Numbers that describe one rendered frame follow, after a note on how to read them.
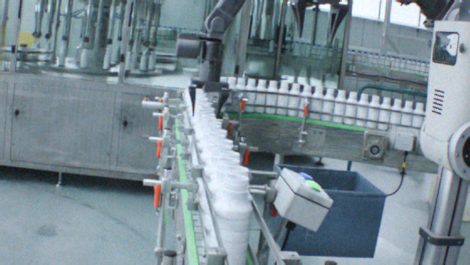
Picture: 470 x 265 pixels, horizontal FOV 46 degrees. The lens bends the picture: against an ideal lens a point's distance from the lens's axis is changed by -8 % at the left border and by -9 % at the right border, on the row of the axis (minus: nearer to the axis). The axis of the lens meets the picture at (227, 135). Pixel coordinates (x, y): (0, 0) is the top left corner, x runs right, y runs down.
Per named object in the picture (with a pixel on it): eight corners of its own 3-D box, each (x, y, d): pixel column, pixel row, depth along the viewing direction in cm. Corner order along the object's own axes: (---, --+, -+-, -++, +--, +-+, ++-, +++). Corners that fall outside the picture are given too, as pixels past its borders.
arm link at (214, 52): (226, 40, 155) (224, 39, 160) (200, 37, 154) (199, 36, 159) (222, 65, 156) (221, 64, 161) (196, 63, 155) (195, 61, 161)
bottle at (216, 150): (232, 226, 119) (242, 146, 116) (222, 235, 113) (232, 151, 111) (203, 220, 121) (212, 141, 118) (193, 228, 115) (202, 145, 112)
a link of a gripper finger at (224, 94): (197, 115, 164) (201, 80, 162) (223, 117, 165) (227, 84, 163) (199, 118, 157) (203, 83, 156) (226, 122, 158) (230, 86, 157)
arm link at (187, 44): (226, 18, 152) (222, 18, 160) (180, 12, 150) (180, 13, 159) (220, 63, 154) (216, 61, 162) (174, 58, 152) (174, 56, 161)
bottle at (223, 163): (226, 241, 109) (237, 156, 107) (240, 254, 104) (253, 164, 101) (196, 243, 107) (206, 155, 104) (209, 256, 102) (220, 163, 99)
